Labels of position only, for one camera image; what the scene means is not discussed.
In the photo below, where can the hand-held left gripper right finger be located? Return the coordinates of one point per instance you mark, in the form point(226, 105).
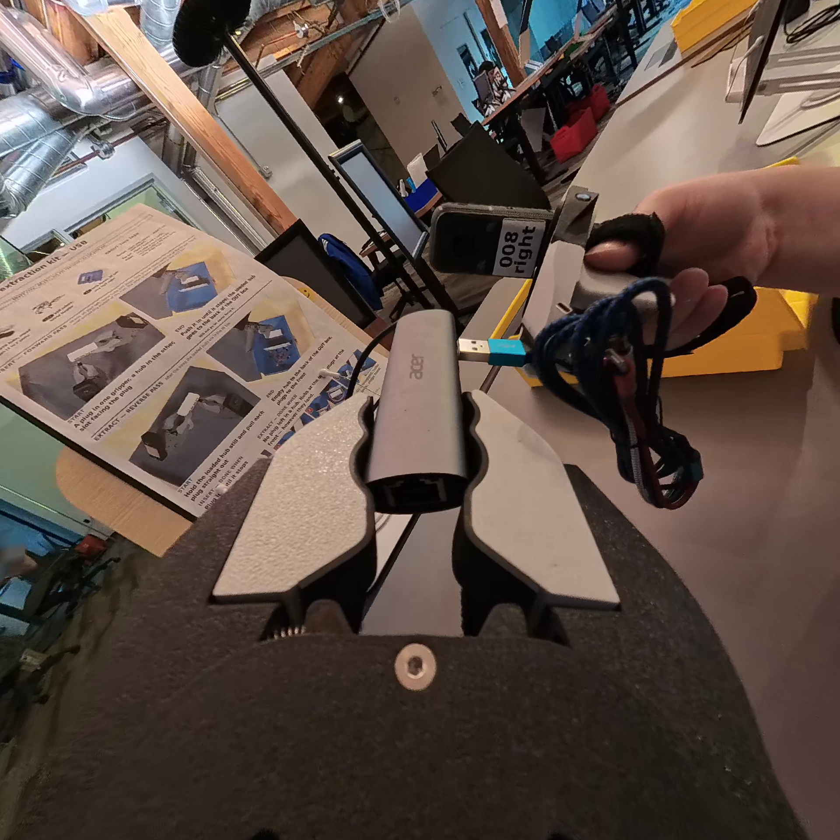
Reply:
point(538, 525)

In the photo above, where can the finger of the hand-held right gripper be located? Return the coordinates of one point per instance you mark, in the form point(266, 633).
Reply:
point(554, 269)

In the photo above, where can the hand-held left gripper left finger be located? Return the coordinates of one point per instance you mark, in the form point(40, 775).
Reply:
point(295, 525)

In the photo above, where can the grey metal USB hub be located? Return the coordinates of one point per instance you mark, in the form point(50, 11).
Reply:
point(418, 394)

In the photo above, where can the yellow plastic bin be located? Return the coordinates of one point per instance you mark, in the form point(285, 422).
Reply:
point(715, 24)
point(761, 335)

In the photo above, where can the person's right forearm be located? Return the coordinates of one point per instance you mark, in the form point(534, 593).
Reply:
point(814, 210)

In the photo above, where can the black office chair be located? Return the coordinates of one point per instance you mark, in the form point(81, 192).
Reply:
point(479, 171)

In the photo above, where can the black framed display screen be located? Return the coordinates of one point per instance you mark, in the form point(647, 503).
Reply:
point(381, 190)

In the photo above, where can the blue jacket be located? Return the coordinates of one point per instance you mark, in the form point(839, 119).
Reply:
point(352, 269)

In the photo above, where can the black display panel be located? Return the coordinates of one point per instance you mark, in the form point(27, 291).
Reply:
point(309, 269)

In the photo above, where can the black stand pole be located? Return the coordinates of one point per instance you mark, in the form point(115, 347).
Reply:
point(302, 131)

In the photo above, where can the instruction poster board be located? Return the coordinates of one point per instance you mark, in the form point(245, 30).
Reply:
point(131, 355)

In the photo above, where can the silver laptop stand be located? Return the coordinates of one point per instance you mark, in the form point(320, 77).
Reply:
point(801, 112)

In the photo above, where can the silver ventilation duct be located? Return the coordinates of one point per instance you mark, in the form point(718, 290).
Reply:
point(53, 105)

